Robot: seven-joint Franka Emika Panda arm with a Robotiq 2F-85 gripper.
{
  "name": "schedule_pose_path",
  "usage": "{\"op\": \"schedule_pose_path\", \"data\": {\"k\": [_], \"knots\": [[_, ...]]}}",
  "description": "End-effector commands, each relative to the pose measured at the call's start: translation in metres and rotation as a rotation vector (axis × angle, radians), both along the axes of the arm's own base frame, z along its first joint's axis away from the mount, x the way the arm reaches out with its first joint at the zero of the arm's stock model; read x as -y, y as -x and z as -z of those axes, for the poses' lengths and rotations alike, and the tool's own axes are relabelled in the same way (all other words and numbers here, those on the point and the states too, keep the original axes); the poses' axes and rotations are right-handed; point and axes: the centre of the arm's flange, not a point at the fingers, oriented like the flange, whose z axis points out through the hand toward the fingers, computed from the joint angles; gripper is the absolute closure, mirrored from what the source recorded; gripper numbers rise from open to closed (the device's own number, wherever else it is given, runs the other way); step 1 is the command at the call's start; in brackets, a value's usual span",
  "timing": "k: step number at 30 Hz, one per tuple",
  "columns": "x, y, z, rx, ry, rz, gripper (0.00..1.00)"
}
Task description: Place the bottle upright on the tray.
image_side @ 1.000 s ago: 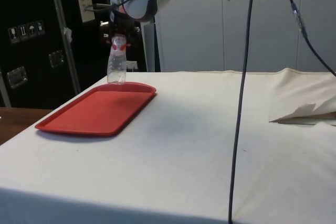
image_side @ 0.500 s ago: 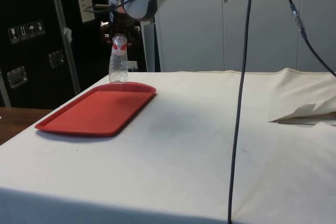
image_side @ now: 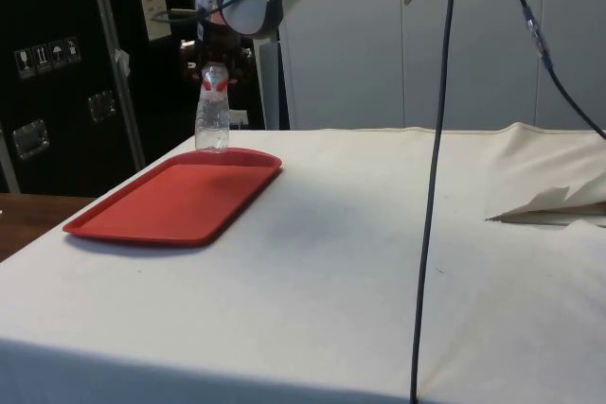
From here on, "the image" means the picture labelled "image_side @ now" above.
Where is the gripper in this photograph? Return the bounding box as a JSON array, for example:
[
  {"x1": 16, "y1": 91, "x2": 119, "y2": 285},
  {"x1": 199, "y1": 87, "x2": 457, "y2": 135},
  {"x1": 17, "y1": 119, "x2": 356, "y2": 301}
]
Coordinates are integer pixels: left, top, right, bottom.
[{"x1": 203, "y1": 26, "x2": 241, "y2": 63}]

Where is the clear plastic bottle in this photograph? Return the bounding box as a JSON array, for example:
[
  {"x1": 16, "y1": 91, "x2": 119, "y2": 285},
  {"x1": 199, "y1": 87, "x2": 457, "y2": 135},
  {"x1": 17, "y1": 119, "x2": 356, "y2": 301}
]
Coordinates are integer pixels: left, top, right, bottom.
[{"x1": 194, "y1": 61, "x2": 232, "y2": 154}]

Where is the red tray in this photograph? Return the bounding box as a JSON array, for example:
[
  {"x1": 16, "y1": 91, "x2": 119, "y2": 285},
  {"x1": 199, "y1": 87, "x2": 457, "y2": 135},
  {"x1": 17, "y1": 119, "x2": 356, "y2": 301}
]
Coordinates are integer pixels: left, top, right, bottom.
[{"x1": 62, "y1": 148, "x2": 285, "y2": 250}]

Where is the pale locker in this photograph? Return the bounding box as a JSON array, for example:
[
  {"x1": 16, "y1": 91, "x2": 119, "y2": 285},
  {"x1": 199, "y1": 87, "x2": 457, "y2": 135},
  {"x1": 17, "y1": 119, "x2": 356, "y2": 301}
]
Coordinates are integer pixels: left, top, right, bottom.
[
  {"x1": 253, "y1": 0, "x2": 406, "y2": 132},
  {"x1": 533, "y1": 0, "x2": 606, "y2": 131}
]

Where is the black cabinet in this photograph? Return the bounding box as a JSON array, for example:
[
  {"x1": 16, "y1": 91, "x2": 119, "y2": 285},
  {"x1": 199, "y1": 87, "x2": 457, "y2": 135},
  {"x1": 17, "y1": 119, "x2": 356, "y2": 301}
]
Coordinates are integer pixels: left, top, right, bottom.
[{"x1": 0, "y1": 0, "x2": 267, "y2": 196}]

